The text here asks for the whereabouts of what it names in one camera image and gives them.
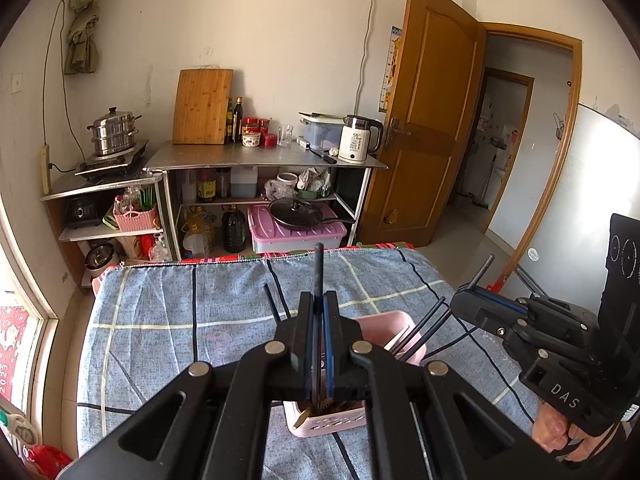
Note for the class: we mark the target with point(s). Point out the dark sauce bottle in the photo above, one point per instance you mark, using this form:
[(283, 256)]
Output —
[(238, 120)]

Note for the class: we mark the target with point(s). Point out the floral ceramic jar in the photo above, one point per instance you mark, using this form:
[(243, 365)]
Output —
[(251, 139)]

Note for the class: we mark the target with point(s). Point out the pink woven plastic basket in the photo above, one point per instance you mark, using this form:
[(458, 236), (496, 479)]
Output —
[(135, 217)]

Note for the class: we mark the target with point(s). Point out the steel steamer pot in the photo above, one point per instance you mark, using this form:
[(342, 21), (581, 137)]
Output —
[(112, 132)]

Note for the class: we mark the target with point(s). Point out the white wall switch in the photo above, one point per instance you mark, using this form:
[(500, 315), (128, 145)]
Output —
[(17, 84)]

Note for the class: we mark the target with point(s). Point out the white ceramic bowl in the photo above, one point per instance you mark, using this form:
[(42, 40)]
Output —
[(287, 182)]

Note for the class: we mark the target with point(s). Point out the tied beige curtain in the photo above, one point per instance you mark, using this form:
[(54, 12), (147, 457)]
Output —
[(85, 20)]

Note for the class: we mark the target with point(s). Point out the large dark oil bottle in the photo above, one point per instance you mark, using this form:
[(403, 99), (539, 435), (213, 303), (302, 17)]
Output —
[(234, 230)]

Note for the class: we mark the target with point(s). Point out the gold metal chopstick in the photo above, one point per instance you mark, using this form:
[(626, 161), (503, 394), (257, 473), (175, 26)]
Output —
[(302, 416)]

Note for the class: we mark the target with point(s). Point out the white plastic canister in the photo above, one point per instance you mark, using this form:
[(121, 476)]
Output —
[(244, 182)]

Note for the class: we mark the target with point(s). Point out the low red lid jar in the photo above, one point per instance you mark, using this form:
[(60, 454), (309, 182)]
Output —
[(270, 140)]

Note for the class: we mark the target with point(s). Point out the red plastic bag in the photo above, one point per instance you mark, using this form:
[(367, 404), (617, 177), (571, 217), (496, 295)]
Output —
[(50, 462)]

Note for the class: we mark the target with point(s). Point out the wooden door frame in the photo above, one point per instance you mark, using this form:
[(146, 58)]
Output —
[(575, 110)]

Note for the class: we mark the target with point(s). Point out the black induction cooker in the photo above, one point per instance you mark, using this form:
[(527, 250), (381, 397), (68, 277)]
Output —
[(112, 162)]

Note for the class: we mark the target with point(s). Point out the black blender base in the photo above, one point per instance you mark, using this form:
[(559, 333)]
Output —
[(80, 212)]

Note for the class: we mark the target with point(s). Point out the wall calendar strip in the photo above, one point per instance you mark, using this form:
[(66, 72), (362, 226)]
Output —
[(390, 70)]

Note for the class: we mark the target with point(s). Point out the clear plastic storage container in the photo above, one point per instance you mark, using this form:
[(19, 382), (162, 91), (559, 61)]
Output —
[(320, 130)]

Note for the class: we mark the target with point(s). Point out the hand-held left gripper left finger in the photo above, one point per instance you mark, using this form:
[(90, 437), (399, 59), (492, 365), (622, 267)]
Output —
[(297, 360)]

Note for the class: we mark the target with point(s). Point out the black chopstick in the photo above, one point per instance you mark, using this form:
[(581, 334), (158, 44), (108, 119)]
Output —
[(276, 304), (318, 270), (422, 322), (482, 272), (432, 332)]

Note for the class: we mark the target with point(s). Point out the wall power strip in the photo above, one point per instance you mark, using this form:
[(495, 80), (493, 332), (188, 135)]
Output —
[(46, 170)]

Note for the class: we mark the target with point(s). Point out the black frying pan with lid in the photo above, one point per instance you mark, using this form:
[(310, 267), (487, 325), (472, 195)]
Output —
[(297, 212)]

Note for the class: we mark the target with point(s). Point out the yellow oil bottle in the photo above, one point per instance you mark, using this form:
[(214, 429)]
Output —
[(229, 122)]

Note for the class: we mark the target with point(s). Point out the red patterned mat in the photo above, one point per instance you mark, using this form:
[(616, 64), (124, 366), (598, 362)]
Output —
[(12, 355)]

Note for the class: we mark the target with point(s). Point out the yellow cooking oil jug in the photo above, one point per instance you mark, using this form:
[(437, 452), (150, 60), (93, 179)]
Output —
[(197, 232)]

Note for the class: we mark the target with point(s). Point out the bamboo cutting board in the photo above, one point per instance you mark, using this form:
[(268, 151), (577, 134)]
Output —
[(202, 107)]

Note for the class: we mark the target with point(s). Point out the white refrigerator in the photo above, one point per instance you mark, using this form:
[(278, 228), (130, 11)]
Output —
[(560, 200)]

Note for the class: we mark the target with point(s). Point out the brown soy sauce bottle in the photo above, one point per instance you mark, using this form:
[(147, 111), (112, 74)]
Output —
[(205, 185)]

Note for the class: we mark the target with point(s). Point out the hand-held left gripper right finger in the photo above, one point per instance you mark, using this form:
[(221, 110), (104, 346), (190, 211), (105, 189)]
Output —
[(330, 345)]

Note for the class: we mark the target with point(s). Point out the low steel shelf stand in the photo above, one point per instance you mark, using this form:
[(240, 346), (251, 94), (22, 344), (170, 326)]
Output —
[(100, 187)]

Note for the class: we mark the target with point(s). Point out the person's right hand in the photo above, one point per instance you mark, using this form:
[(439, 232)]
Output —
[(550, 430)]

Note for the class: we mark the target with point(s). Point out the white electric kettle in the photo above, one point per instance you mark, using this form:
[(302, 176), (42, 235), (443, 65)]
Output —
[(356, 142)]

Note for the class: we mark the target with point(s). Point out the steel rice cooker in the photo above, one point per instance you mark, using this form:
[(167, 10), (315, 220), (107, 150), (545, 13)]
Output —
[(100, 260)]

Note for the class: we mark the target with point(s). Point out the steel kitchen table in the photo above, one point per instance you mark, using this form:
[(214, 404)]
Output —
[(260, 156)]

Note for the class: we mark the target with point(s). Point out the brown wooden door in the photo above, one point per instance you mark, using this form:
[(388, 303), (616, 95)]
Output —
[(425, 110)]

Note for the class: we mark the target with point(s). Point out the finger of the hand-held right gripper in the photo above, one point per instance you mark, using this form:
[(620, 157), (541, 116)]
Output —
[(480, 315), (500, 301)]

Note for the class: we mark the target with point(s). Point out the white green plastic tool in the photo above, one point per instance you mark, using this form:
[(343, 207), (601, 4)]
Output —
[(17, 422)]

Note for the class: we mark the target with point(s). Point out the blue checked tablecloth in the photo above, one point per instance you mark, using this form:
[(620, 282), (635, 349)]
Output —
[(175, 320)]

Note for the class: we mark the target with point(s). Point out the pink plastic utensil basket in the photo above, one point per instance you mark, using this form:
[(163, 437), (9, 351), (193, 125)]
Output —
[(385, 325)]

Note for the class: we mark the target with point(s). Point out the crumpled plastic bags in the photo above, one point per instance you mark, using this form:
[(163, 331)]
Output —
[(315, 182)]

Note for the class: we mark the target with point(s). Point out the drinking glass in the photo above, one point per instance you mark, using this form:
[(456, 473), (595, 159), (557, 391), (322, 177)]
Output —
[(285, 136)]

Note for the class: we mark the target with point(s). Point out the pink lidded storage box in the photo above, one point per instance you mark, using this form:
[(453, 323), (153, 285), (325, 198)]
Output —
[(300, 240)]

